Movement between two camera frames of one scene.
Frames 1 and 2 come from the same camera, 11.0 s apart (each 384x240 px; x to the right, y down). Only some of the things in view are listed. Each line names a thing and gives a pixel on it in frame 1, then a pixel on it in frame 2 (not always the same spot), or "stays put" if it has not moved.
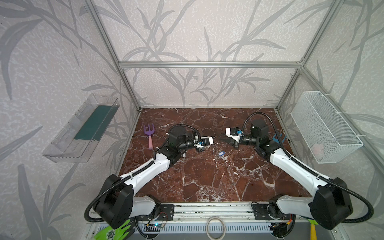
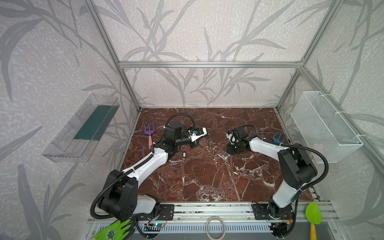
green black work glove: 111,233 stays put
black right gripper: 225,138 → 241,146
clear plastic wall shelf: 84,129 stays put
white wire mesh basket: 328,139 stays put
